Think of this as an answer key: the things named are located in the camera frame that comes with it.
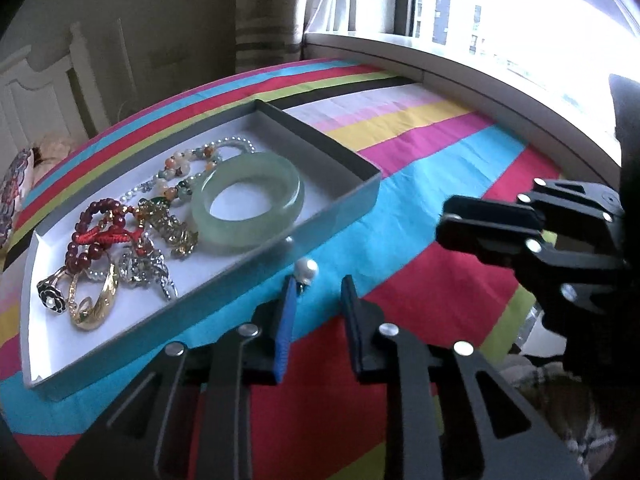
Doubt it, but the multicolour bead bracelet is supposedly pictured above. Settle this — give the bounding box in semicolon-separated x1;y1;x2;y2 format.
150;142;223;206
120;136;257;201

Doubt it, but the white bed headboard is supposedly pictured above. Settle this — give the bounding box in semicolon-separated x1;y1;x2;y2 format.
0;20;138;161

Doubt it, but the gold ring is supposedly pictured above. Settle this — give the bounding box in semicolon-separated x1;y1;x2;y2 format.
67;250;121;332

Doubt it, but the white windowsill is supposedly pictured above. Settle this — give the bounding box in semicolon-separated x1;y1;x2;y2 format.
302;30;623;168

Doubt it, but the beige cushion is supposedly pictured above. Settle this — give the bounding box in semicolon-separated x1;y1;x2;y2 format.
32;132;76;171

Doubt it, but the white jewelry box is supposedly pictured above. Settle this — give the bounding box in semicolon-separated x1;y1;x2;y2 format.
20;98;383;403

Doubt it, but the plaid cloth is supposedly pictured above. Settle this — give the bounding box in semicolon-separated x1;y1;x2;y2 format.
500;355;621;480

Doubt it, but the silver chain bracelet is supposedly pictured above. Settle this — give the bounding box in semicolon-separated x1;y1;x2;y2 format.
87;250;180;302

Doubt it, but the gold charm bracelet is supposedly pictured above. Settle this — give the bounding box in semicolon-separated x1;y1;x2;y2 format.
135;197;201;261

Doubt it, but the red cord bracelet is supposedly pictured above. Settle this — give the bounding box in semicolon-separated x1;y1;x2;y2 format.
75;225;146;251

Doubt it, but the round patterned cushion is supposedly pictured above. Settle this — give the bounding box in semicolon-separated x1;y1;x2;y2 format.
0;147;33;233

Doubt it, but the window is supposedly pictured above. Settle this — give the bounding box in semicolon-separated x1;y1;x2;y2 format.
400;0;640;111

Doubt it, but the patterned curtain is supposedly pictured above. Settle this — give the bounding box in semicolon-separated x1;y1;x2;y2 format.
235;0;416;73

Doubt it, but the green jade bangle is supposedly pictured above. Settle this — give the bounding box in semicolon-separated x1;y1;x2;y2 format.
191;152;306;248

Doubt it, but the dark red bead bracelet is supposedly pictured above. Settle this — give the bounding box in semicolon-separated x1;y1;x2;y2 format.
64;197;161;273

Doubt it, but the black flower ring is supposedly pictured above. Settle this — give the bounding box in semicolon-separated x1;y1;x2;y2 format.
36;267;71;316

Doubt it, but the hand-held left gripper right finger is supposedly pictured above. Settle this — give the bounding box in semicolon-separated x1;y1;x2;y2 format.
340;275;586;480

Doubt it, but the striped colourful tablecloth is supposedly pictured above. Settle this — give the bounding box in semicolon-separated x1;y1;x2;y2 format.
0;57;566;480

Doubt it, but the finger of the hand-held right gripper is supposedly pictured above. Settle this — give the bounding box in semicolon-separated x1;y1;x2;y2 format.
436;217;628;328
442;177;626;233

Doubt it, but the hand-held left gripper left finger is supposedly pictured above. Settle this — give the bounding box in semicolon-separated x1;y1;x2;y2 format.
55;276;301;480

